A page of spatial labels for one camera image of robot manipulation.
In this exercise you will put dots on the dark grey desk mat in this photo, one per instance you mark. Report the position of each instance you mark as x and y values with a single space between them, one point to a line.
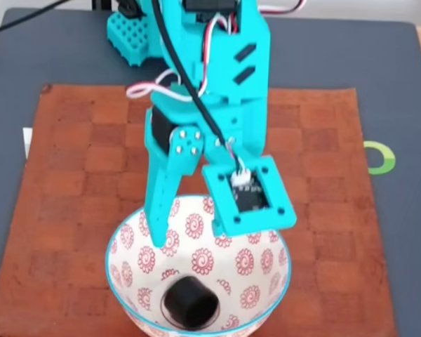
337 52

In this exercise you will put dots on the white bowl pink flower pattern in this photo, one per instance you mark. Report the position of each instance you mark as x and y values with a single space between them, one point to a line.
203 259

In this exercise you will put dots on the black clamp post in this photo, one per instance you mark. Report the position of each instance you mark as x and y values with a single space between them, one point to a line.
101 4

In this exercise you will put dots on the teal framed camera board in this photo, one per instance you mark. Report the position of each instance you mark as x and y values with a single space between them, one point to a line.
280 200

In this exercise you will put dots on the white paper sheet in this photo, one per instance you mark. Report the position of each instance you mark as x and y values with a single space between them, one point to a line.
27 140

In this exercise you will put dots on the brown leather chessboard mat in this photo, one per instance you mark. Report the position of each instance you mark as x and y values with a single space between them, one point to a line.
73 210

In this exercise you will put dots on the black cylinder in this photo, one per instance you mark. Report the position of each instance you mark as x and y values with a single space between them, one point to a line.
191 302

